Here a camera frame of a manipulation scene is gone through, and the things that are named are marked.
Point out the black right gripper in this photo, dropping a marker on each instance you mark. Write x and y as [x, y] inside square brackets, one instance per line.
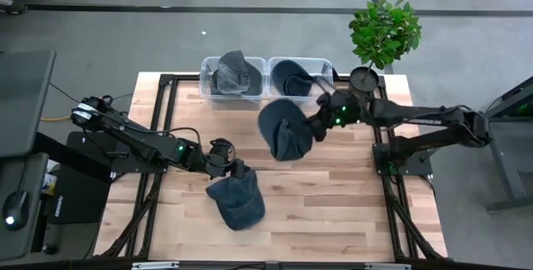
[337, 111]

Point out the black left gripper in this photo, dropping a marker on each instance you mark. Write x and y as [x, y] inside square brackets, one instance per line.
[220, 166]

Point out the denim blue cap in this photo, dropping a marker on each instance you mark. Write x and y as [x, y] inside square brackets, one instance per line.
[237, 203]

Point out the dark navy cap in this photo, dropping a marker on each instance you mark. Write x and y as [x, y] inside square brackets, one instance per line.
[283, 132]

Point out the dark gray cap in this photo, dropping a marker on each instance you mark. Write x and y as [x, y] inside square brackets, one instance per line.
[291, 74]

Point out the light gray cap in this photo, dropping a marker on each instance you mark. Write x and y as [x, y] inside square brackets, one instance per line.
[233, 74]

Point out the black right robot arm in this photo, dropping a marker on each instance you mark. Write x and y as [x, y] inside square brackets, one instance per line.
[416, 113]

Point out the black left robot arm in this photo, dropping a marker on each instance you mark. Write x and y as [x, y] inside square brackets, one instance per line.
[137, 141]

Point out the clear plastic container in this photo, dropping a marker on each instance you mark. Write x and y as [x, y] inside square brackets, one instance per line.
[205, 91]
[321, 68]

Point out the green potted plant black pot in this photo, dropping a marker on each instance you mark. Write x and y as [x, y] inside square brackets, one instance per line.
[385, 32]

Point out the black computer case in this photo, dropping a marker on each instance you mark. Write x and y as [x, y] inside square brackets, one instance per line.
[79, 203]

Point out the black desk support beam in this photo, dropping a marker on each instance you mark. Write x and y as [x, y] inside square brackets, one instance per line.
[54, 153]

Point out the gray metal table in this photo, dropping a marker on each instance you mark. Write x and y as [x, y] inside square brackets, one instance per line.
[499, 157]

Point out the small white yellow box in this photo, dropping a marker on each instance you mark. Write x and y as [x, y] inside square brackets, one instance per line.
[50, 180]

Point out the gray desk surface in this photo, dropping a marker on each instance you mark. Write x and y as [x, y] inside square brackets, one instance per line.
[36, 178]

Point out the black caster wheel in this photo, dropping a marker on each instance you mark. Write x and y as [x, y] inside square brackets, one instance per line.
[49, 249]

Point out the dark gray flat panel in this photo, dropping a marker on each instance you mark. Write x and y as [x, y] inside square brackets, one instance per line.
[25, 103]

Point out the black computer mouse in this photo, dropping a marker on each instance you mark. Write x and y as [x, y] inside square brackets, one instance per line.
[16, 209]

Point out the person's shoe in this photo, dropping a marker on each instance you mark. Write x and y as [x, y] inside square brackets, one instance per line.
[12, 5]

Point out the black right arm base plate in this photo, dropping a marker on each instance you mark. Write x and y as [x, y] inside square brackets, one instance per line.
[416, 166]

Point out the black metal table frame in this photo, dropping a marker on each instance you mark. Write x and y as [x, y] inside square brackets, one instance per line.
[165, 80]

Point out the silver metal bracket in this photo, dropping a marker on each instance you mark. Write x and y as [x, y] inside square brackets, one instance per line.
[387, 266]
[154, 265]

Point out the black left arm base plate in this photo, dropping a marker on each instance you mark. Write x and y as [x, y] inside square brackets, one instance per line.
[83, 145]

